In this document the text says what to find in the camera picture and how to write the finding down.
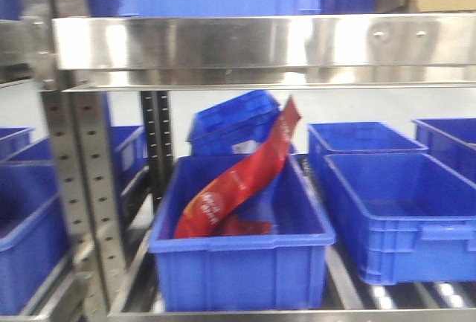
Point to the tilted blue bin behind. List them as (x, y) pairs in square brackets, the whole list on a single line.
[(236, 126)]

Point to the blue bin right rear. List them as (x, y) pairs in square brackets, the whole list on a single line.
[(359, 138)]

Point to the blue bin with red bag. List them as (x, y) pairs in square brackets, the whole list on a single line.
[(284, 269)]

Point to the blue bin right front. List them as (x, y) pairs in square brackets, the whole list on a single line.
[(402, 217)]

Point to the blue bin far right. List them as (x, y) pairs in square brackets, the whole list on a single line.
[(451, 141)]

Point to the blue bin left front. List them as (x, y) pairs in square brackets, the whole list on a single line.
[(33, 233)]

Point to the red snack bag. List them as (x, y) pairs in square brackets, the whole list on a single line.
[(211, 211)]

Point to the stainless steel shelf rail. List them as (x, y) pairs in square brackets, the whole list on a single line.
[(435, 50)]

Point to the perforated steel shelf post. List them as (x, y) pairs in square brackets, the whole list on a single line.
[(81, 144)]

